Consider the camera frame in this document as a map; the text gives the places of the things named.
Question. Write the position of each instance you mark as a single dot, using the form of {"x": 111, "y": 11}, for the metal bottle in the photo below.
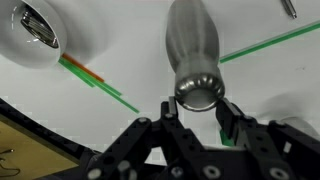
{"x": 192, "y": 46}

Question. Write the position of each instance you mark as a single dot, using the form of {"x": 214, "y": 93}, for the orange straw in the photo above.
{"x": 82, "y": 67}

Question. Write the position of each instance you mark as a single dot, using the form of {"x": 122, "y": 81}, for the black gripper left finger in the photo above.
{"x": 153, "y": 150}

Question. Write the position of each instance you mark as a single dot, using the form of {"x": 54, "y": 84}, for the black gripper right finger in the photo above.
{"x": 279, "y": 150}

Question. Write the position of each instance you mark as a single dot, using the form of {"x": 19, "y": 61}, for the metal spoon in bowl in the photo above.
{"x": 39, "y": 29}

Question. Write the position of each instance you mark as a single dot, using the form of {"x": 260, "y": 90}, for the wooden side table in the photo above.
{"x": 26, "y": 156}

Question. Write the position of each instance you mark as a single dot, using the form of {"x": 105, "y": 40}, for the white bowl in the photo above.
{"x": 74, "y": 22}

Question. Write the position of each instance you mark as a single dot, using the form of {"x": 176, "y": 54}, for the green straw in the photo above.
{"x": 272, "y": 41}

